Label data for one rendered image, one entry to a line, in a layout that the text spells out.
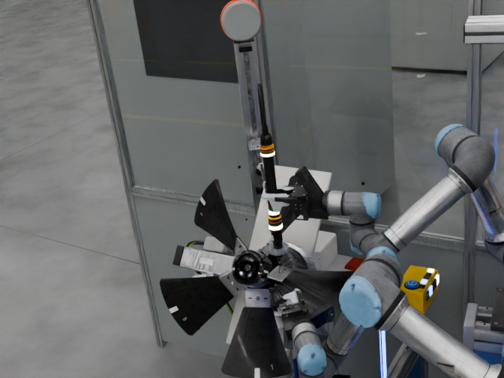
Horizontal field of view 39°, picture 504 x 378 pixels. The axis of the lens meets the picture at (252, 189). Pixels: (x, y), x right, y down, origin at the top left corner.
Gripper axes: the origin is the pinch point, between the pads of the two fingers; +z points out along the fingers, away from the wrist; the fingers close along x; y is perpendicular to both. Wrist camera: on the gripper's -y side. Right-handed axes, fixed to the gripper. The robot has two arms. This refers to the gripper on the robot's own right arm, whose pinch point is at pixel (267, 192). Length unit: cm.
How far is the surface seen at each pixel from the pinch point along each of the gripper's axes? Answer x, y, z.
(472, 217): 61, 36, -57
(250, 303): -7.4, 37.8, 7.0
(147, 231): 91, 73, 104
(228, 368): -24, 52, 10
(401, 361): 4, 62, -40
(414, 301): 15, 45, -43
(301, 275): -0.3, 29.5, -8.9
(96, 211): 239, 149, 244
